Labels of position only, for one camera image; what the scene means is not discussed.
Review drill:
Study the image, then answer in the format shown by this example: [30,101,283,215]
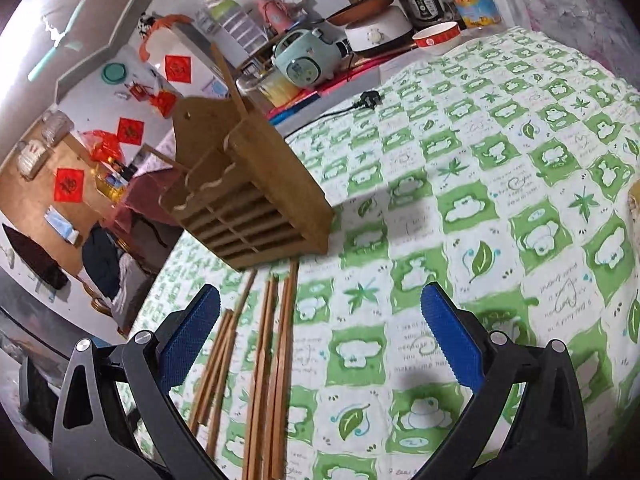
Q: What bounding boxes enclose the red white bowl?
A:
[412,21,462,50]

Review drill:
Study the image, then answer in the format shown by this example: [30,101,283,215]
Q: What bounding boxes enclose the white refrigerator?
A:
[142,22,241,126]

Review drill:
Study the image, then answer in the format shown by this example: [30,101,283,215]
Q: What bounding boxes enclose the row of wooden chopsticks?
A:
[187,259,301,480]

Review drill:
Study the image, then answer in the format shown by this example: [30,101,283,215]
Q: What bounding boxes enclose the black power plug cable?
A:
[280,91,385,138]

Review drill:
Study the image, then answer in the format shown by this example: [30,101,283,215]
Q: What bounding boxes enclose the brown bamboo chopstick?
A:
[210,44,249,117]

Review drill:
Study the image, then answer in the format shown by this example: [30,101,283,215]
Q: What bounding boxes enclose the mint green rice cooker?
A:
[271,27,353,88]

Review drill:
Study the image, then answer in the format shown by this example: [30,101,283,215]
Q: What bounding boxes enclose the green white printed tablecloth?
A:
[127,25,640,480]

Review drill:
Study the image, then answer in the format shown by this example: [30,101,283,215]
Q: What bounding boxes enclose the dark clothes pile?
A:
[81,227,121,298]

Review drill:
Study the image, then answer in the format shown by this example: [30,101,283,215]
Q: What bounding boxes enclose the red paper square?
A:
[54,168,85,203]
[116,117,146,145]
[164,55,192,83]

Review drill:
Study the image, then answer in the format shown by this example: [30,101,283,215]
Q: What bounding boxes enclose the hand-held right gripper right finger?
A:
[412,281,588,480]

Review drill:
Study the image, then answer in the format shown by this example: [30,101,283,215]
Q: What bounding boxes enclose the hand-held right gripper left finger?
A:
[51,284,226,480]

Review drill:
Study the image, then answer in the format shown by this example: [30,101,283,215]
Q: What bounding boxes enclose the blue face mask pack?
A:
[44,206,81,247]

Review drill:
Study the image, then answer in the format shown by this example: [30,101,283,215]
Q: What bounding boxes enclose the white electric cooker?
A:
[345,7,413,53]

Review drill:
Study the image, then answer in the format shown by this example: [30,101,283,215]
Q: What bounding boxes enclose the yellow cooking oil bottle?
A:
[95,170,126,203]

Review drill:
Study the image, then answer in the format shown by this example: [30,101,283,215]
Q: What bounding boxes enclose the clear jar yellow contents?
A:
[255,67,301,108]

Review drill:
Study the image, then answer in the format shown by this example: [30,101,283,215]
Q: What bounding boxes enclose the plastic drawer organizer green top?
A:
[207,0,266,53]

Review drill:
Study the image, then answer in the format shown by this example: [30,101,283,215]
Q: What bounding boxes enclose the wooden slatted chopstick holder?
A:
[159,95,335,271]

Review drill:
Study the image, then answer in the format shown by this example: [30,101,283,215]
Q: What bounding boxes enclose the pink thermos bottle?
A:
[257,0,293,36]

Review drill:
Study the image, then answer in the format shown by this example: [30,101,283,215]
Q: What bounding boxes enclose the red plastic bag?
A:
[82,130,123,161]

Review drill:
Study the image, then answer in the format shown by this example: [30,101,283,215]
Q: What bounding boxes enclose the ceiling tube lamp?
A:
[27,0,86,82]

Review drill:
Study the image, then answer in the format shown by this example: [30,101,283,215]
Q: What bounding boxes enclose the green round lid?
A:
[101,61,128,86]

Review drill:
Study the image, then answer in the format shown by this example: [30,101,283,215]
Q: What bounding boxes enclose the black folded umbrella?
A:
[1,223,68,290]

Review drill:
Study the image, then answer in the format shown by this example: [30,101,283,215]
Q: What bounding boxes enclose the brown frying pan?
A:
[326,0,396,27]

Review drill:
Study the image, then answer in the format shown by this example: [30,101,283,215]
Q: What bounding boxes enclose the maroon table cover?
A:
[112,170,183,241]

